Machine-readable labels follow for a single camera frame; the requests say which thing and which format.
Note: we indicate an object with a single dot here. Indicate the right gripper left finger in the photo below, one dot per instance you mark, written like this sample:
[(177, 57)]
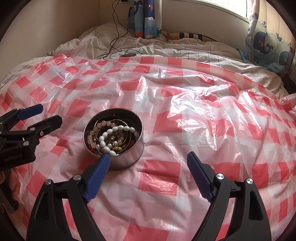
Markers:
[(48, 219)]

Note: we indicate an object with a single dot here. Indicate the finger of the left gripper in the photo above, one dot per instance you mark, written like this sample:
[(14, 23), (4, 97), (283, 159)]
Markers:
[(39, 129), (11, 118)]

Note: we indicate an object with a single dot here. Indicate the person left hand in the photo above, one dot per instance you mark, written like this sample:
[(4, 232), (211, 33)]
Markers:
[(10, 189)]

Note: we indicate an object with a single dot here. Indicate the round silver metal tin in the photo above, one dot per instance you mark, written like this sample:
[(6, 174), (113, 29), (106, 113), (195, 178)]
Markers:
[(129, 158)]

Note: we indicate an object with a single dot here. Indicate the red white checkered plastic sheet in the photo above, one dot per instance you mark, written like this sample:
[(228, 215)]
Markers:
[(231, 122)]

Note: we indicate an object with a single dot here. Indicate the white striped duvet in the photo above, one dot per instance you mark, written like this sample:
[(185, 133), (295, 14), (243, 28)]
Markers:
[(111, 41)]

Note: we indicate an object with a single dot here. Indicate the left whale print curtain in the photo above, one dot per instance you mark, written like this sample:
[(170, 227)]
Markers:
[(145, 18)]

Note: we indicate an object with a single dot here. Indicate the whale print curtain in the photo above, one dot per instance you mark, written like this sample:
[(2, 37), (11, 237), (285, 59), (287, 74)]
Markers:
[(145, 18), (269, 41)]

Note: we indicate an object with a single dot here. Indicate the striped pillow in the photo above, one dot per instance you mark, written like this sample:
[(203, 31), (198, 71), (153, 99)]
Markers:
[(177, 36)]

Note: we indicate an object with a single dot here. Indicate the right whale print curtain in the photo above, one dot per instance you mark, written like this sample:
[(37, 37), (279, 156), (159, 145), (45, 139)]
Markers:
[(269, 41)]

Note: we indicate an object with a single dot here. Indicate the window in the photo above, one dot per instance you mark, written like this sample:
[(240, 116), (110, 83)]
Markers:
[(237, 8)]

